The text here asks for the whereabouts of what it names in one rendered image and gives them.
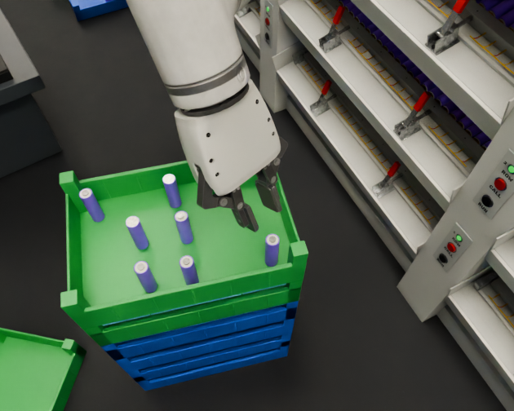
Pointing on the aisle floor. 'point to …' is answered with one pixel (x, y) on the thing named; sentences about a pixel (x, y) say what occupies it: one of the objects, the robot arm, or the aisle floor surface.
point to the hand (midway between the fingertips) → (257, 205)
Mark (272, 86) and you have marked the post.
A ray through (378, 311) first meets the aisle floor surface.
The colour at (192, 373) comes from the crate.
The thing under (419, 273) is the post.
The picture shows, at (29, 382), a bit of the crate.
